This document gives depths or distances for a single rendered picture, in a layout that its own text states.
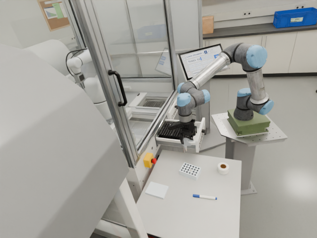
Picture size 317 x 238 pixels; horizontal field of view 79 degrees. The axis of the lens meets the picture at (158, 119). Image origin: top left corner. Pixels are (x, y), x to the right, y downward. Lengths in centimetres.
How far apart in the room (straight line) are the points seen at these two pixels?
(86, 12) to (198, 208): 109
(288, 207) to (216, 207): 114
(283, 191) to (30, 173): 221
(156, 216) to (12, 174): 93
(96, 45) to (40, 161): 57
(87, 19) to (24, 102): 49
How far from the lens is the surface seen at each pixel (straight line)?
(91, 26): 87
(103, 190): 53
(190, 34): 290
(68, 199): 44
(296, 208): 228
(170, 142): 143
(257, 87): 138
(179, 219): 119
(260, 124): 167
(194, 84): 118
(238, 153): 183
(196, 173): 132
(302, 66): 458
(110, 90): 93
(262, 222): 212
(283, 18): 439
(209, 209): 122
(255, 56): 122
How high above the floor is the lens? 181
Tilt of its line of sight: 33 degrees down
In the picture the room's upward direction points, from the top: 11 degrees counter-clockwise
